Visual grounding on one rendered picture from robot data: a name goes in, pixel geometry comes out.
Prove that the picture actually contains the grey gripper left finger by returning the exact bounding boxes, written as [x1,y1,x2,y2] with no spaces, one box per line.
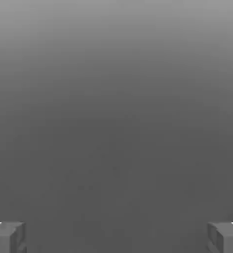
[0,221,28,253]

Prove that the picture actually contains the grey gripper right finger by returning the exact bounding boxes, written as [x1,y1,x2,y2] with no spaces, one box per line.
[206,221,233,253]

